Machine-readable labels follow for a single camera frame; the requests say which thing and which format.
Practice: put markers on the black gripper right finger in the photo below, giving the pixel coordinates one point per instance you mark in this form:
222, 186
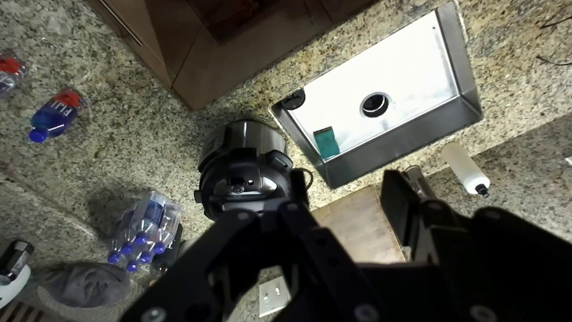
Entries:
475, 256

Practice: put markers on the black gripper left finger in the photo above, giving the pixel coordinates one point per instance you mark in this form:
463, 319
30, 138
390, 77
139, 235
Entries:
309, 251

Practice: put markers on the wooden cutting board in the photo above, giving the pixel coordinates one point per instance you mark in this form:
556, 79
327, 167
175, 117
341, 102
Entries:
357, 229

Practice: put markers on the white soap bottle black cap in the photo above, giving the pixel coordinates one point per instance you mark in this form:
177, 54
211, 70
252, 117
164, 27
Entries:
465, 170

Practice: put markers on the green sponge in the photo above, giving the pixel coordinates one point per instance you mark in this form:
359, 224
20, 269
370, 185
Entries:
327, 143

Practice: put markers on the stainless steel sink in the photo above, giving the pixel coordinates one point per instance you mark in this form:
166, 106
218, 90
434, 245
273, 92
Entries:
416, 131

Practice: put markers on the crumpled blue plastic wrapper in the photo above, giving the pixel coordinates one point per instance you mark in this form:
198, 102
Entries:
145, 229

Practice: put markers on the brown lower cabinet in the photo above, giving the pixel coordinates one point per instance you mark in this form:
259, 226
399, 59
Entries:
238, 41

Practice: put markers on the grey cloth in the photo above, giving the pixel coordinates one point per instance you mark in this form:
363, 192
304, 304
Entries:
82, 287

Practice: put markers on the blue capped water bottle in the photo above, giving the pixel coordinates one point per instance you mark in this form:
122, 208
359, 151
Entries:
55, 117

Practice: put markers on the white and black small appliance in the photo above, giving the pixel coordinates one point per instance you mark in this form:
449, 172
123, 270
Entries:
12, 269

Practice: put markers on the red capped bottle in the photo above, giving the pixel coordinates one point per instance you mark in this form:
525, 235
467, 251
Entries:
11, 72

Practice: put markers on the white wall outlet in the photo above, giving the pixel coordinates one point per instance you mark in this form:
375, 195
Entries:
272, 297

